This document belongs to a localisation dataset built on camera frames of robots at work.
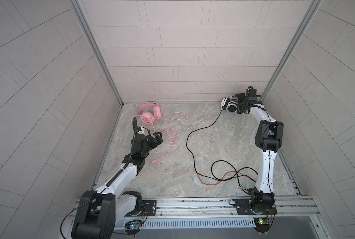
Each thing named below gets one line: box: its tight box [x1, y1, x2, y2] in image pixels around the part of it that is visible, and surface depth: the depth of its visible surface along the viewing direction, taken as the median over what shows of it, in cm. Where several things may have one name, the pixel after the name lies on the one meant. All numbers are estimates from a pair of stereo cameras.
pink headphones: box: [135, 101, 163, 125], surface depth 104 cm
